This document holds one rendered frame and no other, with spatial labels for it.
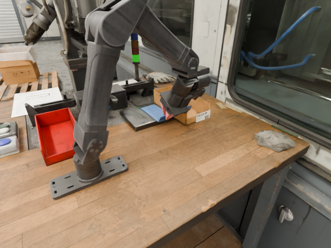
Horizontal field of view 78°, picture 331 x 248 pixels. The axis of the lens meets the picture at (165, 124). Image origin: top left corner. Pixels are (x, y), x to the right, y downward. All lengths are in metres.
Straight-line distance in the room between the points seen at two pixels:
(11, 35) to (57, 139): 9.38
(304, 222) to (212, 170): 0.57
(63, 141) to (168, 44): 0.48
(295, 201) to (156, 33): 0.86
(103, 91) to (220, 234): 1.05
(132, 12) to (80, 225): 0.46
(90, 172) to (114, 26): 0.35
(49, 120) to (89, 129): 0.42
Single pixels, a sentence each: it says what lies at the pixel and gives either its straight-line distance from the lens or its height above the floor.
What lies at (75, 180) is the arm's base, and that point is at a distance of 0.61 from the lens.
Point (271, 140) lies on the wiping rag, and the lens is 0.77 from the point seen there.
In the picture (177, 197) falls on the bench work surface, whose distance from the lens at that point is 0.54.
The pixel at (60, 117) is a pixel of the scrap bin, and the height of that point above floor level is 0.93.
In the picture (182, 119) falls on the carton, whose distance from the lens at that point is 0.80.
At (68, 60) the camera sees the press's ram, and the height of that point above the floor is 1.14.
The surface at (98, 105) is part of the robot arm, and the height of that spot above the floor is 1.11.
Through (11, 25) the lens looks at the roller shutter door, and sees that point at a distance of 10.07.
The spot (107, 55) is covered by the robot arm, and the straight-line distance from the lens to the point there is 0.46.
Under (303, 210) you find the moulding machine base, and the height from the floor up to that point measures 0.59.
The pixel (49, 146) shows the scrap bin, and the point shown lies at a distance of 0.78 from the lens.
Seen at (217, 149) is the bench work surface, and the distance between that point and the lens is 0.69.
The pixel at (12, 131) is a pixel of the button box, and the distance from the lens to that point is 0.89.
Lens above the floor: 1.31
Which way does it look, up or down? 31 degrees down
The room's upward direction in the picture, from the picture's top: straight up
